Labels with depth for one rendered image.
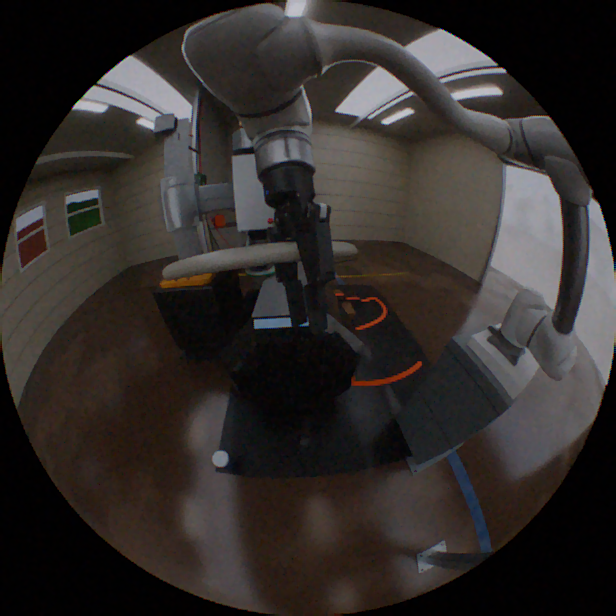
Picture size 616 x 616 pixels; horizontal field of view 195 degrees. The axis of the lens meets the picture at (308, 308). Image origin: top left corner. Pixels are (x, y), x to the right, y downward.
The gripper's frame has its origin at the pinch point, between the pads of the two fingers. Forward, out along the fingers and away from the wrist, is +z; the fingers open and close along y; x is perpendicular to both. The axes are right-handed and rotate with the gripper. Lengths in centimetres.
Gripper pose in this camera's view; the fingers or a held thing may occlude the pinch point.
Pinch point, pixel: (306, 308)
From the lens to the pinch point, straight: 27.8
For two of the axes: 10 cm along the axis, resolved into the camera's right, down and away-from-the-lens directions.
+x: -7.8, 2.7, -5.6
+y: -6.1, -1.3, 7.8
